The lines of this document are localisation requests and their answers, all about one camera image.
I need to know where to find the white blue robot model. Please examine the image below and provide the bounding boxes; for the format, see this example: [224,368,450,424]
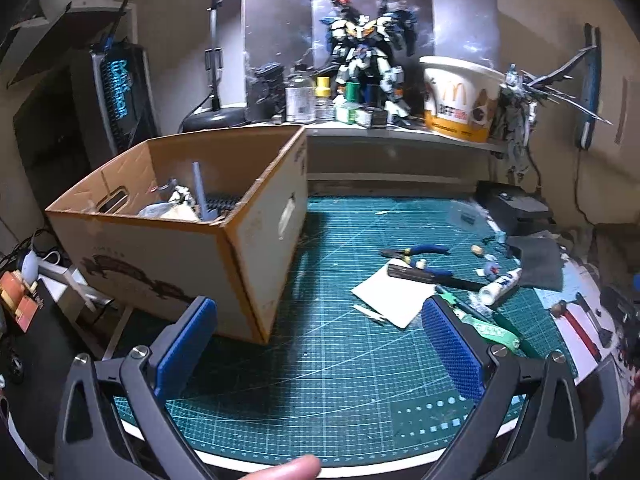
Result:
[320,0,421,126]

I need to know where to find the red-handled tool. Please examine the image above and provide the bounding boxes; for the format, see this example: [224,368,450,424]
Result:
[552,300,601,361]

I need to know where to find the white wall device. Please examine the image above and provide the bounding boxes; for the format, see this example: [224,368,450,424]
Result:
[575,24,603,150]

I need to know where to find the blue-handled pliers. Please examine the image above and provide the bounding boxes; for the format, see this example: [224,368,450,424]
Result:
[380,244,449,263]

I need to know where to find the clear plastic bag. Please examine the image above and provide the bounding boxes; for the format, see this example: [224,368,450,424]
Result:
[450,200,488,231]

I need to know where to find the yellow-capped paint bottle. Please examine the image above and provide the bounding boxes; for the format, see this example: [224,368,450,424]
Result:
[315,76,332,121]

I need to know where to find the black desk pad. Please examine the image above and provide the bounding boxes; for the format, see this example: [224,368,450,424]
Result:
[0,280,108,411]

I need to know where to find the grey winged robot model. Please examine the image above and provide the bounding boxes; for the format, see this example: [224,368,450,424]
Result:
[492,45,613,181]

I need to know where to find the dark grey cloth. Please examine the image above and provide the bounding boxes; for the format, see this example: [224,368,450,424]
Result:
[507,236,563,291]

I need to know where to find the green cutting mat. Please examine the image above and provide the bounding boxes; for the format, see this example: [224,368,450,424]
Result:
[114,195,581,453]

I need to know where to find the white yellow paper bucket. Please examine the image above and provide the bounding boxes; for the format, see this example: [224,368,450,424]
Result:
[419,56,503,143]

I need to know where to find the blue triangular stand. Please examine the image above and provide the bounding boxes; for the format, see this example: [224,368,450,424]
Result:
[192,161,217,223]

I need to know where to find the dark robot figure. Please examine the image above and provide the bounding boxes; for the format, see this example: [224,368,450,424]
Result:
[247,62,286,121]

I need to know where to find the orange block toy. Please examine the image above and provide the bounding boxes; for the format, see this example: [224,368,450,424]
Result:
[0,270,43,333]

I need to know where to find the black computer tower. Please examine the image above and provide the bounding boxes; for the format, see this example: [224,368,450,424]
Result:
[70,42,161,161]

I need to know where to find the black box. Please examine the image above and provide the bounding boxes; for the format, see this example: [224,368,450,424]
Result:
[474,180,557,236]

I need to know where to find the white tweezers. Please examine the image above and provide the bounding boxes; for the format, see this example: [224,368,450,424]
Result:
[352,304,386,323]

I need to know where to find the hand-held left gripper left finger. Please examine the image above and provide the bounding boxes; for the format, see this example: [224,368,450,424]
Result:
[54,296,218,480]

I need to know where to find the black desk lamp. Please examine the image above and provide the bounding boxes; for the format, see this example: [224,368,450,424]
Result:
[182,0,248,133]

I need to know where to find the white glue tube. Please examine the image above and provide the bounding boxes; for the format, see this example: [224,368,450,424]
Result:
[479,267,523,306]

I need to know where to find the person's left hand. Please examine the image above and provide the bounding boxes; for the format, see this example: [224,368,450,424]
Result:
[239,455,322,480]

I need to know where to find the black wall device cable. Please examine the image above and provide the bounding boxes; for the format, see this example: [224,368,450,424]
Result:
[572,147,596,226]

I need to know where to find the white paper sheet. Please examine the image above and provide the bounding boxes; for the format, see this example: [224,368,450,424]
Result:
[351,262,438,331]

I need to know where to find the brown cardboard box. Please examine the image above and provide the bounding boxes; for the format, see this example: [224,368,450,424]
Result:
[45,125,309,345]

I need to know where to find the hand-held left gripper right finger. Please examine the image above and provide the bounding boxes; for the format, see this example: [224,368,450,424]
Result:
[421,294,586,480]

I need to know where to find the grey lightning wall poster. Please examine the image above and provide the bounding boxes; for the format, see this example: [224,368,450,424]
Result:
[241,0,498,121]

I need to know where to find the small white robot figure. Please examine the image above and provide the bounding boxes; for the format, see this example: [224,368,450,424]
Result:
[167,185,201,221]

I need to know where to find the white headphones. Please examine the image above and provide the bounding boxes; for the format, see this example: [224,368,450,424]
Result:
[17,250,61,286]

